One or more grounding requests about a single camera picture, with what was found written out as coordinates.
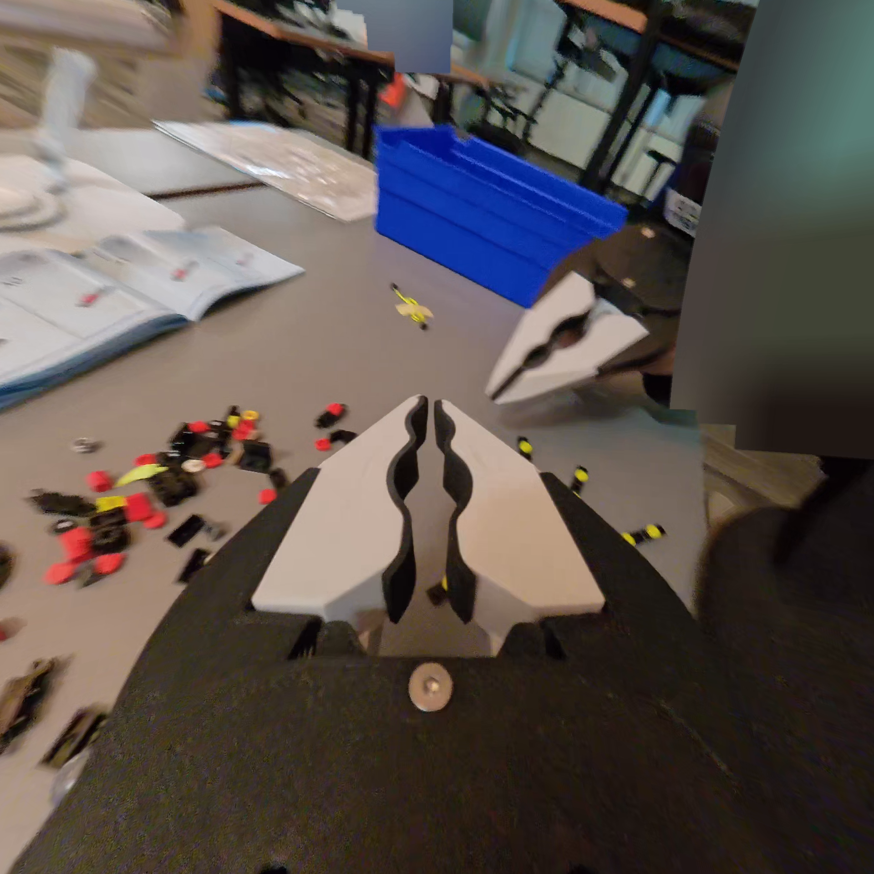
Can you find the white stand with round base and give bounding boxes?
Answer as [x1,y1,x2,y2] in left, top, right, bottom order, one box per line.
[0,48,97,233]

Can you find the blue plastic bin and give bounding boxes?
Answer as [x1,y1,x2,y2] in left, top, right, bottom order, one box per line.
[374,124,629,308]

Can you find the lego instruction booklet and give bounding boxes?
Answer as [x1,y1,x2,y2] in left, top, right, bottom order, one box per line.
[0,225,306,411]

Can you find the yellow cord with black ends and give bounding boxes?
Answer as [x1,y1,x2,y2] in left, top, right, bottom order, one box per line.
[389,283,432,330]

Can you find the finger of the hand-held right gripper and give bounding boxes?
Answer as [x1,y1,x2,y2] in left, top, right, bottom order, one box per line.
[492,309,651,406]
[485,272,596,398]

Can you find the black yellow lego spider model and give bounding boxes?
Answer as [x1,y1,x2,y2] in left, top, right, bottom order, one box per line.
[427,436,666,607]

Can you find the clear plastic bag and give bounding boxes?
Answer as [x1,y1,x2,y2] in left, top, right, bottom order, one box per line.
[153,119,380,223]

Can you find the white rounded board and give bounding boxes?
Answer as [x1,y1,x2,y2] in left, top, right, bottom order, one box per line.
[0,153,187,240]

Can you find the pile of loose lego pieces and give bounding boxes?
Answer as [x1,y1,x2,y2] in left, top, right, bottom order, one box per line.
[0,404,291,772]

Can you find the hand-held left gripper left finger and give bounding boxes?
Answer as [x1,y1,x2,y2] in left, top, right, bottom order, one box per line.
[251,395,430,655]

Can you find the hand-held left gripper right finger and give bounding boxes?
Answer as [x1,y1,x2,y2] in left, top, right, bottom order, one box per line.
[434,398,606,656]

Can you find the wooden table with black legs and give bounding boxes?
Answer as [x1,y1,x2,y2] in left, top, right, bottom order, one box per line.
[556,0,745,199]
[212,0,493,154]

